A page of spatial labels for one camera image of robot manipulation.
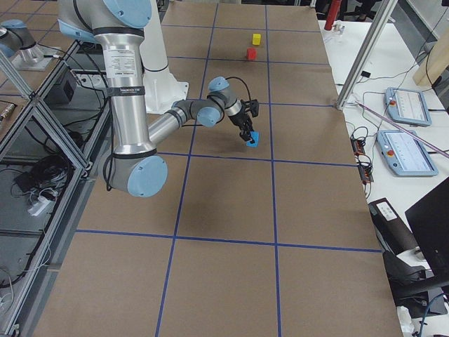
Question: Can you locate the blue teach pendant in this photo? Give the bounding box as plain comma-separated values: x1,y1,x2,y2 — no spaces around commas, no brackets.
384,87,432,127
377,130,438,177

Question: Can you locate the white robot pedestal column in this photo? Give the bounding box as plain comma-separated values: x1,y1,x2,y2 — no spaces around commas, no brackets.
140,0,189,114

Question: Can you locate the aluminium frame post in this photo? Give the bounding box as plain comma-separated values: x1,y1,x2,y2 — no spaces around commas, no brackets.
335,0,398,110

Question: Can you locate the black box device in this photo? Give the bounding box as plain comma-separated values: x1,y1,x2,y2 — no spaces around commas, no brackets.
368,198,418,255

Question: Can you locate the black monitor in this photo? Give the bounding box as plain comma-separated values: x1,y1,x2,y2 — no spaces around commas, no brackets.
406,178,448,275

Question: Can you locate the blue teach pendant far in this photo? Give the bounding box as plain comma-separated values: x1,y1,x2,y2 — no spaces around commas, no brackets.
384,87,432,127

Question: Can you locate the white power strip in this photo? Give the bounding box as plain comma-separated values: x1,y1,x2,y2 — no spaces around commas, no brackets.
27,196,51,216

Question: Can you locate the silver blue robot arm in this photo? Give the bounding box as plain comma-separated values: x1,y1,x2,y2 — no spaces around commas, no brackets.
58,1,259,197

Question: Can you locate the orange circuit board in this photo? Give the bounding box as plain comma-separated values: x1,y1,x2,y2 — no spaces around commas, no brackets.
350,136,374,185

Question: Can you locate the blue teach pendant near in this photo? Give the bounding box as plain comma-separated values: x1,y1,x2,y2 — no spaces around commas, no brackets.
377,130,438,177

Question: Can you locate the yellow cube block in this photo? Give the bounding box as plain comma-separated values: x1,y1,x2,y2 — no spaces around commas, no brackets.
252,33,262,46

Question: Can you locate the red cube block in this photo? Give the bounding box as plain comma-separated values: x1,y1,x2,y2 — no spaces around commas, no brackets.
246,48,257,61

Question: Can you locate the blue cube block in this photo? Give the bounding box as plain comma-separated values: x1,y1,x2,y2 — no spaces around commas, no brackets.
246,131,260,147

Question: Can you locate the red fire extinguisher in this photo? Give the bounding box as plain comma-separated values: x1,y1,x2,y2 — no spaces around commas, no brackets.
324,0,342,31

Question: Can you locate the aluminium truss frame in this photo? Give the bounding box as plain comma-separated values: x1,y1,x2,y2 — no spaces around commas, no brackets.
1,41,109,336

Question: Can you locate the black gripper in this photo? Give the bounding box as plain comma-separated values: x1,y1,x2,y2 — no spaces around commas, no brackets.
229,110,253,141

